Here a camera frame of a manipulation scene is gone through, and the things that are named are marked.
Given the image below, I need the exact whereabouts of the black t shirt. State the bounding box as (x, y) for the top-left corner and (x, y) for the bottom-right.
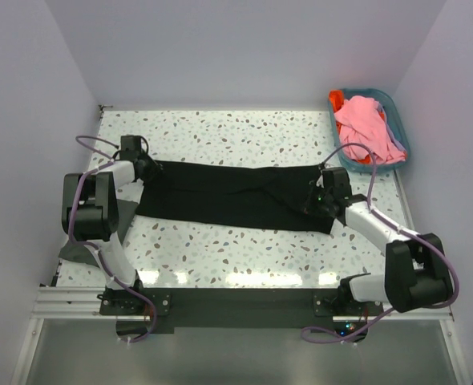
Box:
(135, 161), (334, 234)

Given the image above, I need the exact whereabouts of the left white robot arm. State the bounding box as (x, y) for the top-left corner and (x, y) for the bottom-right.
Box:
(61, 135), (161, 318)

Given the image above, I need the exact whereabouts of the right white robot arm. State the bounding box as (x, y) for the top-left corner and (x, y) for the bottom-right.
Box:
(305, 165), (457, 315)

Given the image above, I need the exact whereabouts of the folded dark green t shirt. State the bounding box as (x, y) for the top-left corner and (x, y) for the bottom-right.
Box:
(56, 200), (139, 267)

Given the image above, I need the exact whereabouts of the pink t shirt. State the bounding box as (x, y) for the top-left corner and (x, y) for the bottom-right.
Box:
(334, 95), (407, 164)

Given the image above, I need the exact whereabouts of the lavender t shirt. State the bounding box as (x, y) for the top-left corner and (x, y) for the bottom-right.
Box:
(377, 103), (406, 152)

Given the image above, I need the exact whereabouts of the teal laundry basket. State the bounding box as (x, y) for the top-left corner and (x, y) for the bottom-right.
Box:
(327, 88), (410, 173)

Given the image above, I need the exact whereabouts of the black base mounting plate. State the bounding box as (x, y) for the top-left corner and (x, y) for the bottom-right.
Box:
(97, 288), (383, 337)

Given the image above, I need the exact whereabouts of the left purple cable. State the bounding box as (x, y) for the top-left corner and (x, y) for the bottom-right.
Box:
(67, 135), (158, 344)

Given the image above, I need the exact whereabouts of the purple cable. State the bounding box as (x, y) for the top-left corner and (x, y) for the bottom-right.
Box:
(67, 135), (158, 344)
(301, 142), (460, 344)

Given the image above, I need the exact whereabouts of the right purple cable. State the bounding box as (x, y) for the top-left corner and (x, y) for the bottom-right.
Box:
(301, 142), (460, 344)

